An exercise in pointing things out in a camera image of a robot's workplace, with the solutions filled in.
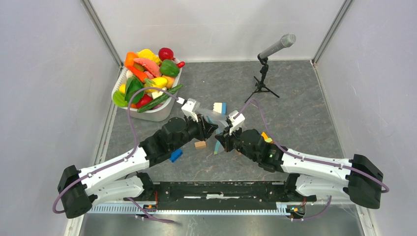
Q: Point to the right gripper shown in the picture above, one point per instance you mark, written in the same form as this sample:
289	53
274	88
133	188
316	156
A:
226	138

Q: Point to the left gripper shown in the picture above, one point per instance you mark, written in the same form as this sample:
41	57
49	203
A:
204	128

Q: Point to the clear zip top bag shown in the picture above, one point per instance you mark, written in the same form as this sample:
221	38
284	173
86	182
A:
217	118

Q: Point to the green toy cucumber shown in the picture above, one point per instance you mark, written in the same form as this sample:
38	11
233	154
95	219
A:
160	99

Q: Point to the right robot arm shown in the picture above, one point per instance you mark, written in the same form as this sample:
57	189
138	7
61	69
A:
356	179

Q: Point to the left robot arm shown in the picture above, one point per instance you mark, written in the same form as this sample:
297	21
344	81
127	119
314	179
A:
81	189

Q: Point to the long wooden block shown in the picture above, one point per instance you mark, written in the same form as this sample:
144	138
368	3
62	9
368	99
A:
200	145

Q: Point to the blue orange green brick stack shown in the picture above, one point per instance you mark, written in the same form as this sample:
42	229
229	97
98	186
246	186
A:
266	137

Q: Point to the blue green white brick stack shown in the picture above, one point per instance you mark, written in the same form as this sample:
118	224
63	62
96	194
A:
175	155

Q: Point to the white plastic basket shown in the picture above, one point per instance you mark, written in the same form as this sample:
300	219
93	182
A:
159	112

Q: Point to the red toy tomato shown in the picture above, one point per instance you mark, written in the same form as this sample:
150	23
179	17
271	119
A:
143	101

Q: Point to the small red toy chili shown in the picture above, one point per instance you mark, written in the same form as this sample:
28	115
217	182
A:
180	64

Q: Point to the green toy bell pepper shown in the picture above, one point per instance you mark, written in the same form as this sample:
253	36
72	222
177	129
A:
169	68

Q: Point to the pink toy watermelon slice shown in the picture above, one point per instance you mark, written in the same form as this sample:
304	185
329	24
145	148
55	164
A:
152	67

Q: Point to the orange toy carrot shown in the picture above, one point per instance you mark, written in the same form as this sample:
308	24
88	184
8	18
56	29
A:
142	76

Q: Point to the red toy apple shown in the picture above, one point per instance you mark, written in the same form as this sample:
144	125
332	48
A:
166	53

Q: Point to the black tripod mic stand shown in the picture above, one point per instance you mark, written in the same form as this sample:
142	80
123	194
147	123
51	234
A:
260	84

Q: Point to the orange toy pepper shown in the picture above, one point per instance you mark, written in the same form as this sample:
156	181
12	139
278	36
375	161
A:
129	59

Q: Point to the grey microphone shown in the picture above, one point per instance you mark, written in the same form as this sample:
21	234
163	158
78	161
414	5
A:
285	41

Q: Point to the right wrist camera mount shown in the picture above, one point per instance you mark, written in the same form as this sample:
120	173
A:
235	120

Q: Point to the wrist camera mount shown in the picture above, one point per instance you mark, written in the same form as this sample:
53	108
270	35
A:
188	107
235	120

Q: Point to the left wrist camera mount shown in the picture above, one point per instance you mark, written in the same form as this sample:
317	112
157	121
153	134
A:
188	107

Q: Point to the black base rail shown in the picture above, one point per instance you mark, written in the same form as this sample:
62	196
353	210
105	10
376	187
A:
220	195

